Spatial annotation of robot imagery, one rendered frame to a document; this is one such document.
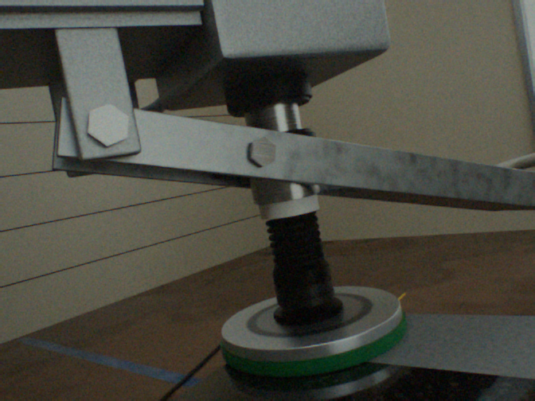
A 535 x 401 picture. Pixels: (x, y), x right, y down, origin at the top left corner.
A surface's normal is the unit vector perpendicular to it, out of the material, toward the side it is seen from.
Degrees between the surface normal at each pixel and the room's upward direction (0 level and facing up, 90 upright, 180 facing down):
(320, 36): 90
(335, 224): 90
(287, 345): 0
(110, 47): 90
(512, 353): 0
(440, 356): 0
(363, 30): 90
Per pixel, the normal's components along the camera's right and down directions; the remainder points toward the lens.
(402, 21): -0.65, 0.16
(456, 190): 0.44, -0.04
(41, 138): 0.73, -0.11
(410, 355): -0.18, -0.98
